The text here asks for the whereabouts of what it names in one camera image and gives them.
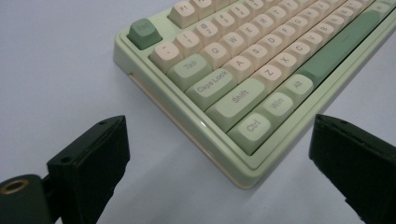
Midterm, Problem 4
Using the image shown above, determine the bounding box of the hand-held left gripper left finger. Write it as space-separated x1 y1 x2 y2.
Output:
46 115 131 224

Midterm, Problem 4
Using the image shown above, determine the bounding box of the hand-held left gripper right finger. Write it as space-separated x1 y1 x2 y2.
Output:
308 113 396 224

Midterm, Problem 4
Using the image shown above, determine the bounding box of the green and cream keyboard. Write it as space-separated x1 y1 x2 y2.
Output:
112 0 396 189

